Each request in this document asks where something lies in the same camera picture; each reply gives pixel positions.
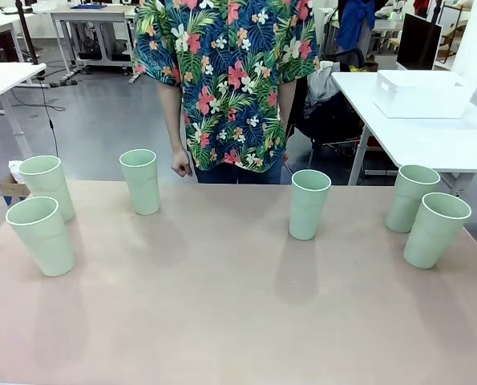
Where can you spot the person's right hand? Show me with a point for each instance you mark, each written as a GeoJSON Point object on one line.
{"type": "Point", "coordinates": [181, 163]}

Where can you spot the light green plastic cup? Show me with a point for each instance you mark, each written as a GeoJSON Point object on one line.
{"type": "Point", "coordinates": [49, 188]}
{"type": "Point", "coordinates": [142, 188]}
{"type": "Point", "coordinates": [406, 204]}
{"type": "Point", "coordinates": [307, 212]}
{"type": "Point", "coordinates": [45, 244]}
{"type": "Point", "coordinates": [430, 240]}

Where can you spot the white plastic basket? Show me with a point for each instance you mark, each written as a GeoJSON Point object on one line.
{"type": "Point", "coordinates": [418, 94]}

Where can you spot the person's left forearm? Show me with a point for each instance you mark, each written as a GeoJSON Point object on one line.
{"type": "Point", "coordinates": [287, 116]}

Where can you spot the person's right forearm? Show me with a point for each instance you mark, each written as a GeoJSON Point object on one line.
{"type": "Point", "coordinates": [172, 116]}

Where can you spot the person in floral shirt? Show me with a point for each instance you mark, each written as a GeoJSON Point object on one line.
{"type": "Point", "coordinates": [230, 80]}

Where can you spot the black office chair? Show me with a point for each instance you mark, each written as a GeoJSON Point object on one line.
{"type": "Point", "coordinates": [334, 128]}

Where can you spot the grey clothing on chair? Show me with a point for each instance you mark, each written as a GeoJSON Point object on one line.
{"type": "Point", "coordinates": [322, 86]}

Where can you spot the brown cardboard box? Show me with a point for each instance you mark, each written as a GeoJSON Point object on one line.
{"type": "Point", "coordinates": [11, 188]}

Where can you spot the grey metal workbench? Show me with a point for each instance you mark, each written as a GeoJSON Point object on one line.
{"type": "Point", "coordinates": [90, 18]}

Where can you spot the white adjustable desk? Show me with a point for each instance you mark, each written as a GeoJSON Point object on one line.
{"type": "Point", "coordinates": [5, 80]}

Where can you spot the black stand pole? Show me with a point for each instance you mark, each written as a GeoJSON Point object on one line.
{"type": "Point", "coordinates": [29, 36]}

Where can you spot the blue hanging jacket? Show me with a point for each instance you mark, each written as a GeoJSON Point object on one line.
{"type": "Point", "coordinates": [354, 24]}

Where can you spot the black computer monitor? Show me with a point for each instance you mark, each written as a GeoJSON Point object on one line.
{"type": "Point", "coordinates": [418, 42]}

